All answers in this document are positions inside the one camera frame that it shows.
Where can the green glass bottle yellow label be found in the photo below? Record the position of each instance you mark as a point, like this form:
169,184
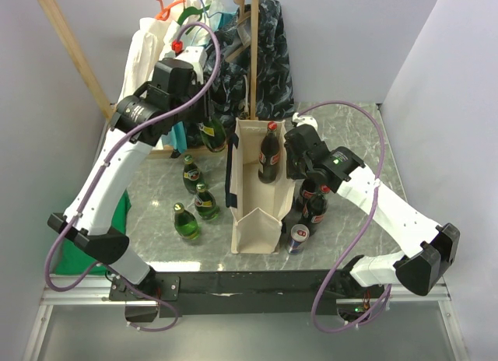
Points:
213,134

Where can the white ruffled shirt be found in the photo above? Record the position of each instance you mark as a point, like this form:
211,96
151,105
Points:
147,43

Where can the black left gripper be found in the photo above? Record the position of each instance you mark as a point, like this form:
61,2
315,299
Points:
203,111

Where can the cola bottle front red cap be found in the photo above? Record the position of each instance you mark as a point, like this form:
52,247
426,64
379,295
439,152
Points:
315,209

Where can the dark cola bottle red cap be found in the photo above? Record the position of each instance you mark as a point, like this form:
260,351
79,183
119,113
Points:
269,155

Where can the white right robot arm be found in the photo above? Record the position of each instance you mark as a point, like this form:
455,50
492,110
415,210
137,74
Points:
428,249

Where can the aluminium rail frame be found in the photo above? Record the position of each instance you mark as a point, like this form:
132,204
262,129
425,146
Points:
239,316

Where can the wooden clothes rack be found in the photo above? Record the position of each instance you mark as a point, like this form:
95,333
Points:
75,52

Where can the green bottle back left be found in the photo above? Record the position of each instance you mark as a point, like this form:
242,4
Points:
192,175

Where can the beige canvas tote bag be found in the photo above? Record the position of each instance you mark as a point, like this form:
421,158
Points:
258,209

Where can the green cloth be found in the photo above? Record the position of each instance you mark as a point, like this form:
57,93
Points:
78,253

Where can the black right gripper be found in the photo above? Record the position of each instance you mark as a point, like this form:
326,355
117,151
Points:
292,173

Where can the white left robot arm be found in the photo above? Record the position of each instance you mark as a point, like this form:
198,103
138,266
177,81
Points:
132,134

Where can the green bottle middle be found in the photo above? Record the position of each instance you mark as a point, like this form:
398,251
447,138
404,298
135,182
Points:
205,202

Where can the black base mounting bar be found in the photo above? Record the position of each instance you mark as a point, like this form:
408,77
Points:
263,292

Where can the blue wire hanger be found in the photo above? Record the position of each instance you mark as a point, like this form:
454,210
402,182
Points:
211,15

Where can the orange hanger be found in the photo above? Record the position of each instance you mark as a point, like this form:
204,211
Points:
165,10

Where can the teal shirt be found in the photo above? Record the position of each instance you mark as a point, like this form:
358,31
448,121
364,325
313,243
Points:
177,138

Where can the silver blue energy drink can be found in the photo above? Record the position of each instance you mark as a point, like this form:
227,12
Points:
298,236

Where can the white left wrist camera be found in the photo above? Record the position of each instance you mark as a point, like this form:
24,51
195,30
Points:
197,57

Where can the cola bottle middle red cap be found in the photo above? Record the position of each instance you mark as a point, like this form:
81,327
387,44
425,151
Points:
307,190

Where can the green bottle front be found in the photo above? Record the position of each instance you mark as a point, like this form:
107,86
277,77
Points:
185,223

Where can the wooden hanger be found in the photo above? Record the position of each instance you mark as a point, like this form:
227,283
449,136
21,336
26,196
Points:
243,38

